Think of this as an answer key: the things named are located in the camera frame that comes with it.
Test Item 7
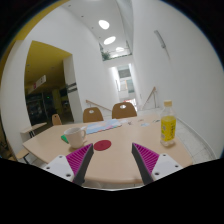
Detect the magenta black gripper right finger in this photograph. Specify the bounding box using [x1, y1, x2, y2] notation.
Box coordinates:
[132, 143, 182, 185]

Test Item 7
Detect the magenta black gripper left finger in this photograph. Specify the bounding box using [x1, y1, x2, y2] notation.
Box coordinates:
[44, 144, 94, 186]

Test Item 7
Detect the green paper piece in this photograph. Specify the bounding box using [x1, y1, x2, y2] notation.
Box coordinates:
[61, 135, 69, 144]

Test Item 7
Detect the white ceramic mug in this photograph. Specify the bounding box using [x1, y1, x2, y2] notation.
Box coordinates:
[64, 127, 86, 149]

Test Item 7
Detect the red round coaster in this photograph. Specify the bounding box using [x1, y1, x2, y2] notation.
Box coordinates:
[94, 140, 111, 151]

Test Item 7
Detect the yellow drink plastic bottle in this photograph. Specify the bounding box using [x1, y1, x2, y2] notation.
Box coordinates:
[160, 100, 176, 147]

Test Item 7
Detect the small wooden chair far left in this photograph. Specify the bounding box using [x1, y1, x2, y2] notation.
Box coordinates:
[52, 114, 62, 125]

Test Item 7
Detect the pastel coloured board on table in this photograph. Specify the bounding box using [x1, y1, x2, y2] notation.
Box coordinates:
[86, 119, 121, 134]

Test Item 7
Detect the small side table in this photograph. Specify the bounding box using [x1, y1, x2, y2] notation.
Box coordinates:
[20, 122, 47, 138]

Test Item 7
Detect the wooden chair right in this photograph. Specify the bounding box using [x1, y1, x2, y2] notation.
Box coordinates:
[112, 102, 137, 119]

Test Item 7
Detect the wooden stair handrail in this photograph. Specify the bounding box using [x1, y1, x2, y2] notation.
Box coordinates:
[142, 86, 156, 109]

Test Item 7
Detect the hanging white sign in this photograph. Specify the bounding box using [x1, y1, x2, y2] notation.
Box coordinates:
[33, 75, 46, 90]

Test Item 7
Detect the balcony plant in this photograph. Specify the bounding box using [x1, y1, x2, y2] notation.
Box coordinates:
[101, 51, 111, 61]

